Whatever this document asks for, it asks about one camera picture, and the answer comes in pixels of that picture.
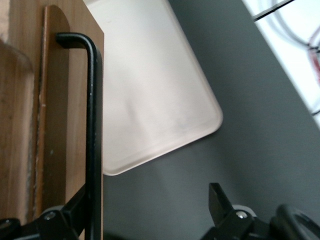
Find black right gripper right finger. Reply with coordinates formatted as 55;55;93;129
201;182;257;240

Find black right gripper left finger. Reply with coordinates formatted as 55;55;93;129
0;184;88;240

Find black metal drawer handle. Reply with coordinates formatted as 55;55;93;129
55;32;104;240

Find wooden drawer with rounded edge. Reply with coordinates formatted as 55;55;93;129
34;4;105;240

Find oak wooden drawer cabinet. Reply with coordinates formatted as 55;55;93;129
0;0;46;226

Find beige plastic tray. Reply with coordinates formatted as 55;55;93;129
83;0;224;177

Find thick black wrist cable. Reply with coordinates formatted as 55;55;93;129
269;203;320;240

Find red cable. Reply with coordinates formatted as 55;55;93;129
307;31;320;85

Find grey looped cable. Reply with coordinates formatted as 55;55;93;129
270;0;320;52

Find thin black cable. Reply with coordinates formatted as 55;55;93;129
251;0;295;22

